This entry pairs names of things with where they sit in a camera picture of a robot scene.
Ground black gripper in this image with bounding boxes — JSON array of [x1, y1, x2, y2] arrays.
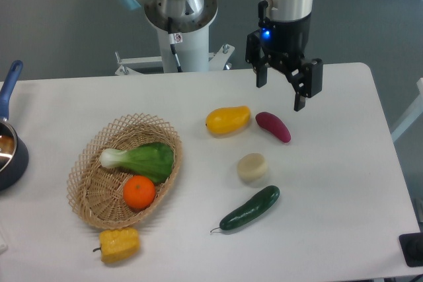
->
[[245, 0, 323, 112]]

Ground yellow mango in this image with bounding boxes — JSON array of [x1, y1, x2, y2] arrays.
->
[[205, 106, 251, 135]]

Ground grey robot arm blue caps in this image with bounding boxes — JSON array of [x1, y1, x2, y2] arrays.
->
[[120, 0, 323, 110]]

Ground purple sweet potato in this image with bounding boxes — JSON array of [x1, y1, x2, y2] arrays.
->
[[255, 112, 291, 143]]

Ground beige round bun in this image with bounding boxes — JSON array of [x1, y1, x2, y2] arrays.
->
[[237, 153, 268, 182]]

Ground green cucumber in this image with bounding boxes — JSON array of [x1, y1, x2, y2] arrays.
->
[[210, 185, 280, 233]]

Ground green bok choy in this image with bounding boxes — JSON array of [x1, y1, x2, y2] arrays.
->
[[99, 142, 174, 184]]

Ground woven wicker basket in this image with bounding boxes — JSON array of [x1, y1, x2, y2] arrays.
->
[[67, 114, 182, 229]]

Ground orange tangerine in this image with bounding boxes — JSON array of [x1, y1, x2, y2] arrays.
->
[[123, 175, 156, 209]]

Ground black device at table edge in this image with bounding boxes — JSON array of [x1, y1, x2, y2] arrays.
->
[[399, 232, 422, 267]]

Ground yellow bell pepper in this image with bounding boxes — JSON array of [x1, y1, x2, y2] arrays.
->
[[93, 227, 141, 264]]

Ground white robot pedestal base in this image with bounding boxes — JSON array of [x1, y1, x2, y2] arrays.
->
[[114, 0, 236, 77]]

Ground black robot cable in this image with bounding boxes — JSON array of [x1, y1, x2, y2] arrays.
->
[[167, 17, 184, 73]]

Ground white frame at right edge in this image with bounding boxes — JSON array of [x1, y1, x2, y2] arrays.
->
[[391, 78, 422, 143]]

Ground blue saucepan with handle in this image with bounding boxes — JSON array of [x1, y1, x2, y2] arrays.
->
[[1, 60, 29, 191]]

